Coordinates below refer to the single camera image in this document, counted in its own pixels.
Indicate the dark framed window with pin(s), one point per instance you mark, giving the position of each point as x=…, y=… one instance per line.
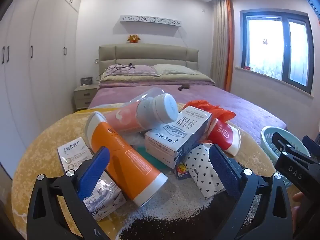
x=285, y=47

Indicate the beige padded headboard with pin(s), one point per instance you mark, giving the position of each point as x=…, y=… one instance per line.
x=150, y=52

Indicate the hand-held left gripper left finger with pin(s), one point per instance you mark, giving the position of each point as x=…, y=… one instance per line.
x=93, y=170

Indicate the pink bottle with grey lid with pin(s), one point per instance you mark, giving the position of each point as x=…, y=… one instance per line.
x=122, y=117

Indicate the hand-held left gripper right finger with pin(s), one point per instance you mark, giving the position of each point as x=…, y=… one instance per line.
x=223, y=172

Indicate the white heart-dotted paper box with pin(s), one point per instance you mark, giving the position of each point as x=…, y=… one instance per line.
x=200, y=170

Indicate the blue and white milk carton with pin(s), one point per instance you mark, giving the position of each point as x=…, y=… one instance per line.
x=190, y=130

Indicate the beige nightstand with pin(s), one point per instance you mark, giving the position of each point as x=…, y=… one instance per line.
x=85, y=97

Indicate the purple pillow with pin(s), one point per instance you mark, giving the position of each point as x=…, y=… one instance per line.
x=140, y=70

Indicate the dark box on nightstand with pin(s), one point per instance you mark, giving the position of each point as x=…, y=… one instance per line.
x=86, y=80

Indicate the orange and white bottle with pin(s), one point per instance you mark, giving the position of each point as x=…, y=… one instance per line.
x=130, y=165

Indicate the red and white paper cup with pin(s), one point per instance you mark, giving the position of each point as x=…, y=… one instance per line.
x=222, y=135

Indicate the white wardrobe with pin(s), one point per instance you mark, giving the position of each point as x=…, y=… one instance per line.
x=37, y=55

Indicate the orange plush toy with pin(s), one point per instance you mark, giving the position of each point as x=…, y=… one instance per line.
x=133, y=39

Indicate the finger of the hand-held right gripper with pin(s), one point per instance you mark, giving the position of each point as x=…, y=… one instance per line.
x=311, y=145
x=285, y=142

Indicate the light blue plastic basket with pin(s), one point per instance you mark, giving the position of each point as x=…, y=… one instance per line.
x=267, y=140

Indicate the red plastic bag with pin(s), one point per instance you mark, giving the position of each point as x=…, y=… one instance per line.
x=200, y=105

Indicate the bed with purple bedspread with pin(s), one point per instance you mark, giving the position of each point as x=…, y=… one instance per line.
x=237, y=105

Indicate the beige pillow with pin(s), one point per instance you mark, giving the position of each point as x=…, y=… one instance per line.
x=175, y=68

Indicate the small red and blue pack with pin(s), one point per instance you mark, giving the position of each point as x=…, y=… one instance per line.
x=182, y=170

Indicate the beige and orange curtain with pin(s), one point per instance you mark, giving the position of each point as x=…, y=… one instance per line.
x=221, y=42

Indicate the beige folded blanket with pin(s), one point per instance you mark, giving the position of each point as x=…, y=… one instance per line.
x=180, y=78

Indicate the person's right hand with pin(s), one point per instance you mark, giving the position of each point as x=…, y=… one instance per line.
x=297, y=197

